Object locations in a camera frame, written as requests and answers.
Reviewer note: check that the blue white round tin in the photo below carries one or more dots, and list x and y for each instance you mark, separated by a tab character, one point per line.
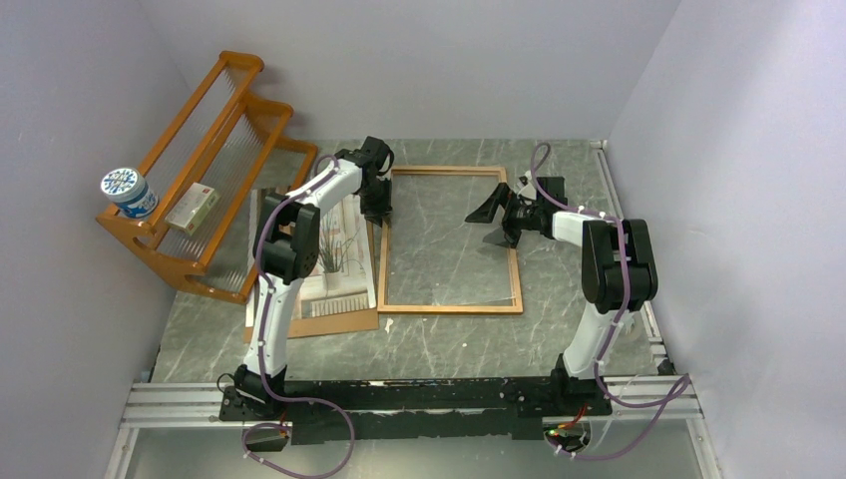
130	192

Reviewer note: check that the brown backing board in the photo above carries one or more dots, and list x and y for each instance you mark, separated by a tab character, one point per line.
330	325

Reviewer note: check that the orange wooden shelf rack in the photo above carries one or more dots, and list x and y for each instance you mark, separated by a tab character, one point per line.
221	138

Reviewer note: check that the wooden picture frame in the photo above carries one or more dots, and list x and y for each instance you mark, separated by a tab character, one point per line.
449	241

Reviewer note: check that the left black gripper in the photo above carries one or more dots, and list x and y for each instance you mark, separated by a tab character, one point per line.
380	213

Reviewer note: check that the aluminium extrusion rail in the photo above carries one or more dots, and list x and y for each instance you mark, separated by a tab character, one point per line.
197	405

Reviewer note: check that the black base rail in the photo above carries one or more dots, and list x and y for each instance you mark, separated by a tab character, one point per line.
335	410

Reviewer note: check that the white red small box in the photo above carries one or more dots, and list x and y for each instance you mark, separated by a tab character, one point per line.
188	214

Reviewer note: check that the plant photo print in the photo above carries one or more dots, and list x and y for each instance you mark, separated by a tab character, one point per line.
330	264

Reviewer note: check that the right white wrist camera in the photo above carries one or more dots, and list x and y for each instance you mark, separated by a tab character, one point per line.
526	188

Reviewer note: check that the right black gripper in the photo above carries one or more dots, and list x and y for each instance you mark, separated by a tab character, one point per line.
506	199

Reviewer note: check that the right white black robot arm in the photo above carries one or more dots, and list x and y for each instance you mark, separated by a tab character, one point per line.
618	276

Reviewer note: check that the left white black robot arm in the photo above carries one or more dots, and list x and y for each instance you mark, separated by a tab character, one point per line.
286	252

